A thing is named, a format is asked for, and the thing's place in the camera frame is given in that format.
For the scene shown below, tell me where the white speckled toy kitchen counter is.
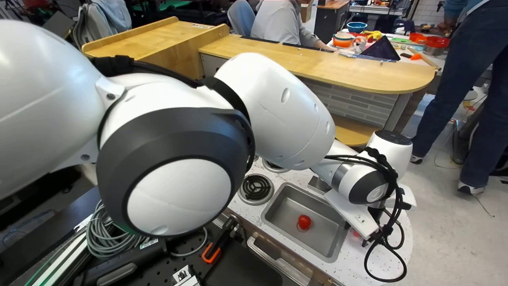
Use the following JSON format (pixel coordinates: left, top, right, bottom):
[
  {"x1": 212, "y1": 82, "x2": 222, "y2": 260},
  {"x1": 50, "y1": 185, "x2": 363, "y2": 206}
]
[{"x1": 223, "y1": 139, "x2": 415, "y2": 286}]

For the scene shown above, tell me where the small black coil burner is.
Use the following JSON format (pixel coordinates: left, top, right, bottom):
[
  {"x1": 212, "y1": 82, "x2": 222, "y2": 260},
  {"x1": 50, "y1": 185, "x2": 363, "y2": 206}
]
[{"x1": 261, "y1": 157, "x2": 292, "y2": 174}]

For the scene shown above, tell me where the large black coil burner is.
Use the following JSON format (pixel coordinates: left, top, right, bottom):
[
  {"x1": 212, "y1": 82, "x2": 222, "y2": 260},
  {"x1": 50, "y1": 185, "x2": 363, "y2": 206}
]
[{"x1": 236, "y1": 173, "x2": 276, "y2": 206}]

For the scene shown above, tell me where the small red round toy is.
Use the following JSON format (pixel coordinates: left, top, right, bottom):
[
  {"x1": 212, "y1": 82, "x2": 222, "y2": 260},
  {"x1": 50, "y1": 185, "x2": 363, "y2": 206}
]
[{"x1": 295, "y1": 212, "x2": 312, "y2": 232}]

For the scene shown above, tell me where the long wooden kitchen shelf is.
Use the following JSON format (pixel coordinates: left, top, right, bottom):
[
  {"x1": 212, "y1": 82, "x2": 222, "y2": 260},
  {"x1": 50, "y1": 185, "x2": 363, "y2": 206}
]
[{"x1": 196, "y1": 31, "x2": 438, "y2": 97}]

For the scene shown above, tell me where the gray tiled back panel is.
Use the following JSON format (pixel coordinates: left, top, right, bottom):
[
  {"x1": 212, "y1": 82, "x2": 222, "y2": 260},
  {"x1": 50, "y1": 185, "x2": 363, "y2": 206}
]
[{"x1": 304, "y1": 77, "x2": 415, "y2": 131}]

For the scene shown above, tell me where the gray toy sink basin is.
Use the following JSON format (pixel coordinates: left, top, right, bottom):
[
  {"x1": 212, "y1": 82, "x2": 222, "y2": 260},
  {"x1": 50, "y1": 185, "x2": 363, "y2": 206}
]
[{"x1": 260, "y1": 182, "x2": 350, "y2": 263}]

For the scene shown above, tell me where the person in gray shirt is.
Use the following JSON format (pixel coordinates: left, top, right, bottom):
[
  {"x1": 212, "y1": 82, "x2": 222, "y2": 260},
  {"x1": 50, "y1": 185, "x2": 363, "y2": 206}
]
[{"x1": 249, "y1": 0, "x2": 338, "y2": 52}]

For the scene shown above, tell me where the blue chair back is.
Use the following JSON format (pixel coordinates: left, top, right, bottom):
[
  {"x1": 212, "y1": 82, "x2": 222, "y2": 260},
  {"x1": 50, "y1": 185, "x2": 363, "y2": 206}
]
[{"x1": 225, "y1": 0, "x2": 257, "y2": 38}]

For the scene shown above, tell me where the orange bowl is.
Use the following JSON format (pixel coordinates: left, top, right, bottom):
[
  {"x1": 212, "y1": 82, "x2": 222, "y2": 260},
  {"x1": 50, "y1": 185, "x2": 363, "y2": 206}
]
[{"x1": 331, "y1": 30, "x2": 357, "y2": 50}]

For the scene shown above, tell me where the wooden board panel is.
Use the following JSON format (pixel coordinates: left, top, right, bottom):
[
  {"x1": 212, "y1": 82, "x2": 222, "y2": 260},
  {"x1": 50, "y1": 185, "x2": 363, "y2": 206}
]
[{"x1": 80, "y1": 14, "x2": 231, "y2": 81}]

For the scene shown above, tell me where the white QR label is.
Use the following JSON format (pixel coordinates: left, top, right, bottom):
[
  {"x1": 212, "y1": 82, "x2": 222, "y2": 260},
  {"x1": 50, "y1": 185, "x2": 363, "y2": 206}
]
[{"x1": 171, "y1": 263, "x2": 201, "y2": 286}]

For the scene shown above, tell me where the blue bowl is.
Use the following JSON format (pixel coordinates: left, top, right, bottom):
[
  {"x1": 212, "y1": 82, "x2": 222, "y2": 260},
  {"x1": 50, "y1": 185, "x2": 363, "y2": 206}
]
[{"x1": 346, "y1": 19, "x2": 369, "y2": 33}]

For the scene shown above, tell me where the dark triangular object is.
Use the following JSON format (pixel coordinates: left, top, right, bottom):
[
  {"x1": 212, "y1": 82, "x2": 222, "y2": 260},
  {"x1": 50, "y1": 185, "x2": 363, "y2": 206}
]
[{"x1": 357, "y1": 33, "x2": 401, "y2": 62}]

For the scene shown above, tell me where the black perforated robot table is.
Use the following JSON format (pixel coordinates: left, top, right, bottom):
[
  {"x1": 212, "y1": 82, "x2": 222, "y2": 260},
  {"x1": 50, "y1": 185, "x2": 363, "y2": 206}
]
[{"x1": 0, "y1": 168, "x2": 287, "y2": 286}]

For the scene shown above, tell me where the gray blue jacket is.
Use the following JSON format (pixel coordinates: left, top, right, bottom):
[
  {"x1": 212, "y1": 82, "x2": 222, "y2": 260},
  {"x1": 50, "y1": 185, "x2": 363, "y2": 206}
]
[{"x1": 69, "y1": 0, "x2": 133, "y2": 46}]

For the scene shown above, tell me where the red tray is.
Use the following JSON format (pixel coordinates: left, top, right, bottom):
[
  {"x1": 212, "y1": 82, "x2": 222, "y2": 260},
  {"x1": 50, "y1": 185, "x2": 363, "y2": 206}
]
[{"x1": 407, "y1": 30, "x2": 450, "y2": 50}]

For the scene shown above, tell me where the person in blue jeans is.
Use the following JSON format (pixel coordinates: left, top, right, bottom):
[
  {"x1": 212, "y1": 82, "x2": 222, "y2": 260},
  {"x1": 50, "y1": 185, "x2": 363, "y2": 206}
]
[{"x1": 409, "y1": 0, "x2": 508, "y2": 197}]

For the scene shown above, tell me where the gray oven door handle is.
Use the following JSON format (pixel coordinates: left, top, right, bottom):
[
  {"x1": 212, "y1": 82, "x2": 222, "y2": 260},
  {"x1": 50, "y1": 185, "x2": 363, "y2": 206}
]
[{"x1": 244, "y1": 235, "x2": 319, "y2": 282}]

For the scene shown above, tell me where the black clamp orange handle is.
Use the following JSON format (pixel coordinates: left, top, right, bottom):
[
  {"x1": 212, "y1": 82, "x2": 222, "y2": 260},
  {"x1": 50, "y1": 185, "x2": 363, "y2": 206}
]
[{"x1": 198, "y1": 212, "x2": 242, "y2": 267}]

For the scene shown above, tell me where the black robot wrist cable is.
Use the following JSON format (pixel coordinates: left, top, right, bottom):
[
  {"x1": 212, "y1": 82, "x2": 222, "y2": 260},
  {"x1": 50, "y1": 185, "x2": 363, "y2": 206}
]
[{"x1": 322, "y1": 146, "x2": 414, "y2": 284}]

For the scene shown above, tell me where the gray cable bundle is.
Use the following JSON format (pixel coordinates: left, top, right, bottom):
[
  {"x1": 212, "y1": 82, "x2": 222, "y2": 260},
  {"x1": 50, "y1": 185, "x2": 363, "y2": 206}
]
[{"x1": 84, "y1": 198, "x2": 147, "y2": 260}]

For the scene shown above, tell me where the pale metal rail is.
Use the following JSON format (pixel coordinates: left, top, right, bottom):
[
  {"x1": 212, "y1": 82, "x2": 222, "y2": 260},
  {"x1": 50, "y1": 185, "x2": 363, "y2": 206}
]
[{"x1": 22, "y1": 232, "x2": 88, "y2": 286}]

